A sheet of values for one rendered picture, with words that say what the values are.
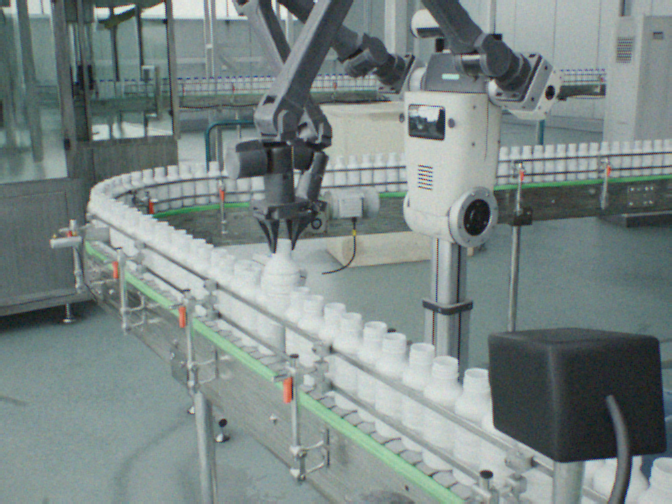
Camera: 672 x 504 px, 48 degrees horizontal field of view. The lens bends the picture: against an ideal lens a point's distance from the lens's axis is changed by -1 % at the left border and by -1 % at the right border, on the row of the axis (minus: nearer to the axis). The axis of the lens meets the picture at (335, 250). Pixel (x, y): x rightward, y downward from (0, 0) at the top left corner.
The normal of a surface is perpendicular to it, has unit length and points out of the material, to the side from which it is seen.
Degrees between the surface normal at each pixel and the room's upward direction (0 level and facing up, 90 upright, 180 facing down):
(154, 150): 90
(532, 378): 90
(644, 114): 90
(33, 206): 90
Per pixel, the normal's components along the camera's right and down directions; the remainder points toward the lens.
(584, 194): 0.27, 0.24
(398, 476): -0.83, 0.15
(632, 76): -0.96, 0.08
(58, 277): 0.56, 0.20
